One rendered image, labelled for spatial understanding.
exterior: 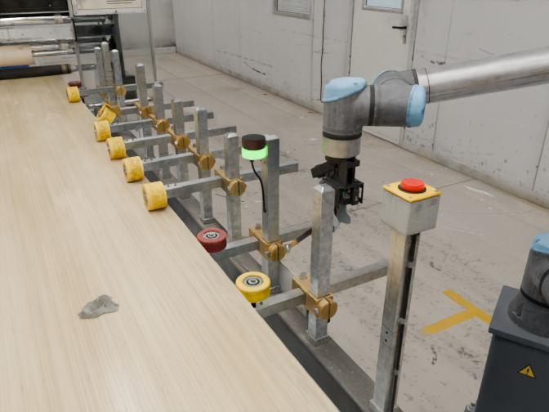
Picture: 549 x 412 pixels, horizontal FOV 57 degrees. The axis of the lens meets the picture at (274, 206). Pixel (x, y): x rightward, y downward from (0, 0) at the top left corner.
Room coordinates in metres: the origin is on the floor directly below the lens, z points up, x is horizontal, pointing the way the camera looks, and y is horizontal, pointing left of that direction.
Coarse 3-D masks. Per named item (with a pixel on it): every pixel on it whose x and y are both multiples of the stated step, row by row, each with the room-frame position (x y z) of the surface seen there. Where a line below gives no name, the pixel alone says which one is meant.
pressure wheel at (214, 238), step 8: (200, 232) 1.20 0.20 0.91; (208, 232) 1.21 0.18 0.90; (216, 232) 1.21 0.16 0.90; (224, 232) 1.20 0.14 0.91; (200, 240) 1.16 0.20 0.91; (208, 240) 1.16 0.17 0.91; (216, 240) 1.16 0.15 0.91; (224, 240) 1.17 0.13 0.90; (208, 248) 1.15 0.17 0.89; (216, 248) 1.16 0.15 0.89; (224, 248) 1.17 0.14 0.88
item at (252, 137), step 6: (246, 138) 1.20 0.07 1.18; (252, 138) 1.20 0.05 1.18; (258, 138) 1.20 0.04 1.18; (252, 150) 1.18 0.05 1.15; (252, 162) 1.21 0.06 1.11; (264, 162) 1.21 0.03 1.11; (252, 168) 1.21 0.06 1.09; (264, 198) 1.22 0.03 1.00; (264, 204) 1.22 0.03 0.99; (264, 210) 1.22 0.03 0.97
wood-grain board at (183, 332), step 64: (0, 128) 2.19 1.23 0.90; (64, 128) 2.19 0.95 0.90; (0, 192) 1.49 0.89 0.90; (64, 192) 1.49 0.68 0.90; (128, 192) 1.49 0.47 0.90; (0, 256) 1.09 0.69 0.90; (64, 256) 1.09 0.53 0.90; (128, 256) 1.09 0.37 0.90; (192, 256) 1.09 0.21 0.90; (0, 320) 0.84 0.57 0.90; (64, 320) 0.84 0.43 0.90; (128, 320) 0.84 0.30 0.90; (192, 320) 0.84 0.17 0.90; (256, 320) 0.84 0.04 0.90; (0, 384) 0.66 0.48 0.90; (64, 384) 0.66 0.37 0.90; (128, 384) 0.66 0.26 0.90; (192, 384) 0.66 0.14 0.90; (256, 384) 0.66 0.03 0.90
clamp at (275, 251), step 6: (252, 228) 1.30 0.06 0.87; (252, 234) 1.28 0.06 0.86; (258, 234) 1.26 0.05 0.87; (264, 240) 1.22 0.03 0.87; (264, 246) 1.21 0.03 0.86; (270, 246) 1.20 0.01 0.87; (276, 246) 1.19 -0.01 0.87; (282, 246) 1.20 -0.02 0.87; (264, 252) 1.21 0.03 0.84; (270, 252) 1.18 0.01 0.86; (276, 252) 1.19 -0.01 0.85; (282, 252) 1.20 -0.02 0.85; (270, 258) 1.18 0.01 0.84; (276, 258) 1.19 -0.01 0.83; (282, 258) 1.20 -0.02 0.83
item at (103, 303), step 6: (102, 294) 0.91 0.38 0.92; (96, 300) 0.88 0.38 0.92; (102, 300) 0.90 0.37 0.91; (108, 300) 0.88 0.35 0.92; (84, 306) 0.87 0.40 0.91; (90, 306) 0.87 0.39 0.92; (96, 306) 0.87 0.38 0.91; (102, 306) 0.87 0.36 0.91; (108, 306) 0.87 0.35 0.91; (114, 306) 0.88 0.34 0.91; (78, 312) 0.85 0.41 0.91; (84, 312) 0.85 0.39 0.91; (90, 312) 0.86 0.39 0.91; (96, 312) 0.85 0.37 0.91; (102, 312) 0.86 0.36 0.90; (108, 312) 0.86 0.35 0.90; (84, 318) 0.84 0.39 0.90
